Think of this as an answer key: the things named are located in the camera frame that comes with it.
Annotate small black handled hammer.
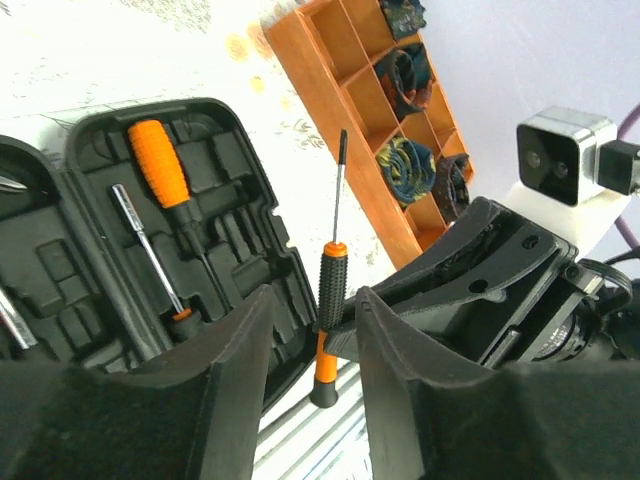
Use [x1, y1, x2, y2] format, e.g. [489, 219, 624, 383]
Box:
[0, 289, 38, 350]

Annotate large black orange screwdriver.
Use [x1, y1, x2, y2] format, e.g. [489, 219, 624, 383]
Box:
[111, 183, 204, 342]

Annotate orange handled long-nose pliers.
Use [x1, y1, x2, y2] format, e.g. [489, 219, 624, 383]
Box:
[0, 175, 28, 194]

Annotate wooden compartment tray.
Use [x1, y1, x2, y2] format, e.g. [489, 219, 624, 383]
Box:
[264, 0, 467, 269]

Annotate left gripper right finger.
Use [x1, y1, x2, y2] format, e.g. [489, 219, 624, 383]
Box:
[356, 287, 639, 479]

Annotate black plastic tool case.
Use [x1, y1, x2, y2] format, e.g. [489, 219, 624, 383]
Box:
[1, 98, 316, 408]

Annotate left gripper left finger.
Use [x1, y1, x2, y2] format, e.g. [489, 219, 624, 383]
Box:
[1, 285, 277, 479]

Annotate small precision screwdriver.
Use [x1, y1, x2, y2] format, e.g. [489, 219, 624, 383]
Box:
[309, 129, 348, 409]

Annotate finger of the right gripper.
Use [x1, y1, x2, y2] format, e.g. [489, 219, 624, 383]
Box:
[319, 195, 561, 364]

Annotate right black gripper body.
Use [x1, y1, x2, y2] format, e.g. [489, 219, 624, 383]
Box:
[434, 229, 636, 371]

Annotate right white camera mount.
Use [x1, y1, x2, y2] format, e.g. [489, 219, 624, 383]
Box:
[502, 106, 639, 259]

